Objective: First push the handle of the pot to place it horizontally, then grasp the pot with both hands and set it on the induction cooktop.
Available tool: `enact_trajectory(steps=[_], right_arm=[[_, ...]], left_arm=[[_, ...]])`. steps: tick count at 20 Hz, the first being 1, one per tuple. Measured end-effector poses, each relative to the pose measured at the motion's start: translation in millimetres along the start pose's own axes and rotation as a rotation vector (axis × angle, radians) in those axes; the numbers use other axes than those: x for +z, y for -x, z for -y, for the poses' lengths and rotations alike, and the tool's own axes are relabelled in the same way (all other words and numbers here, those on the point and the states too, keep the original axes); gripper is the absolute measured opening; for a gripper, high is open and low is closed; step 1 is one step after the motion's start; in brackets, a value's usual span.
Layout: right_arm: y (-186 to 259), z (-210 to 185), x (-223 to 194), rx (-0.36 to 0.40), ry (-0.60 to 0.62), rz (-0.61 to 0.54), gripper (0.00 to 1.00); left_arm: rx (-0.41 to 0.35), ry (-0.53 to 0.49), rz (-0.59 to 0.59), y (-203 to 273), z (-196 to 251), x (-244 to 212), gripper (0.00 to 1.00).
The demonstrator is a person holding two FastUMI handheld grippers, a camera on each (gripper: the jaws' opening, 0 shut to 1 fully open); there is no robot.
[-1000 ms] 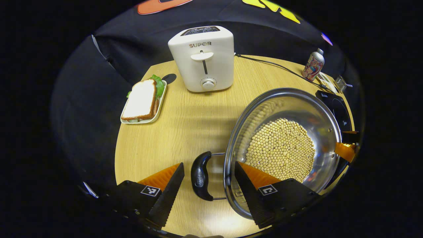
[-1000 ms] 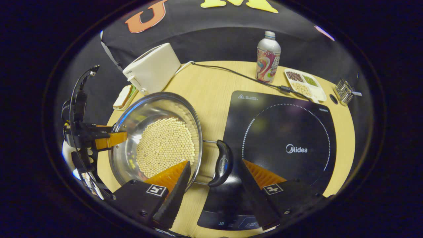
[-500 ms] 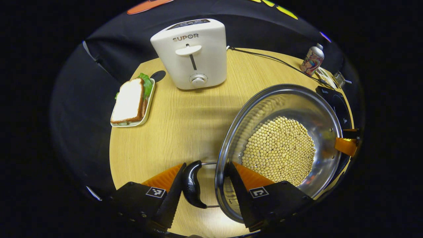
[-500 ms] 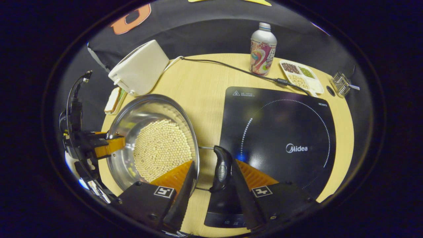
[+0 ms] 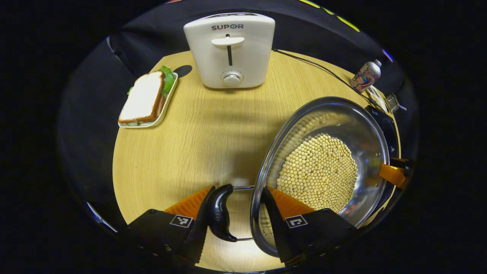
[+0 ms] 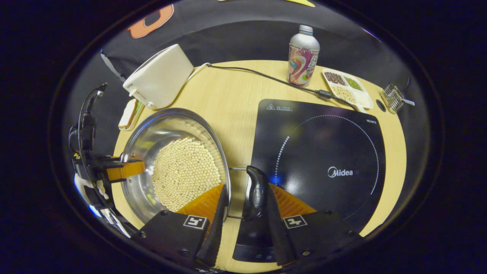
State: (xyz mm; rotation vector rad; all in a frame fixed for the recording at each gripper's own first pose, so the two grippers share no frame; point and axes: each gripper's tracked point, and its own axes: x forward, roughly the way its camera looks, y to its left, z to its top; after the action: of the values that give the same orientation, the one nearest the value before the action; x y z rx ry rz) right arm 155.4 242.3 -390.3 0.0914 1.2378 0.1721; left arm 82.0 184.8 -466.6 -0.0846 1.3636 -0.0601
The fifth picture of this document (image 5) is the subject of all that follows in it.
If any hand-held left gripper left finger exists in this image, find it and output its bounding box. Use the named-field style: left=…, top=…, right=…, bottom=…
left=126, top=186, right=215, bottom=267

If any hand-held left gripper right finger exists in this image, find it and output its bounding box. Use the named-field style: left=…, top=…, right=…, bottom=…
left=261, top=186, right=358, bottom=267

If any black induction cooktop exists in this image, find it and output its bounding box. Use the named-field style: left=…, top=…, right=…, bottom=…
left=365, top=105, right=404, bottom=213

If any stainless steel pot black handle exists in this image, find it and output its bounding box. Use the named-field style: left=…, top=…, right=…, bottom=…
left=207, top=96, right=390, bottom=258

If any pile of soybeans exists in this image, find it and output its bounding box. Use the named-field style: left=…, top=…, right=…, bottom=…
left=277, top=133, right=359, bottom=213

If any white divided dish of beans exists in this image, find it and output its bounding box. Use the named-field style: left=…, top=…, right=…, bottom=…
left=366, top=86, right=388, bottom=113

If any silver printed drink bottle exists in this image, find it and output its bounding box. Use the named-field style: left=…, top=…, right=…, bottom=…
left=349, top=59, right=382, bottom=94

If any sandwich with lettuce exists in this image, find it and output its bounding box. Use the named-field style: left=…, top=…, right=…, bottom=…
left=119, top=65, right=176, bottom=125

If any white toaster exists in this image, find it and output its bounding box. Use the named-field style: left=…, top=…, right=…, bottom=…
left=183, top=13, right=276, bottom=89

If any metal wire basket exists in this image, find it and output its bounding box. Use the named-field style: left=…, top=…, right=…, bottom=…
left=385, top=93, right=407, bottom=113

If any black power cable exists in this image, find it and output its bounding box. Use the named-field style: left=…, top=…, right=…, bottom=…
left=272, top=48, right=385, bottom=109

